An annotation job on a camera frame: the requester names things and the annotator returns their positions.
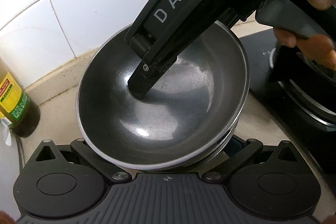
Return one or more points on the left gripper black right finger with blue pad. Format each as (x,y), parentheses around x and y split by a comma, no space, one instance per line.
(240,153)

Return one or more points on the steel bowl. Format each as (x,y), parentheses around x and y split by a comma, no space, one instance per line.
(201,164)
(184,115)

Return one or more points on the white rotating condiment rack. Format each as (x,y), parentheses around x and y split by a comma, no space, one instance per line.
(9,170)

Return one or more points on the black gas stove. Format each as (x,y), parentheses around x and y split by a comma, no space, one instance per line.
(298,93)

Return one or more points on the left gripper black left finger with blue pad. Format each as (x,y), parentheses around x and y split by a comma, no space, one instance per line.
(90,158)

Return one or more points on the person's right hand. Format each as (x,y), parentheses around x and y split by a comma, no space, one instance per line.
(318,48)

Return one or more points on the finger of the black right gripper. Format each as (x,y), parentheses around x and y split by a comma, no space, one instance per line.
(147,73)

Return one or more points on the green yellow label oil bottle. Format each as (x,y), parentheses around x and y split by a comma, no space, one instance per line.
(19,113)

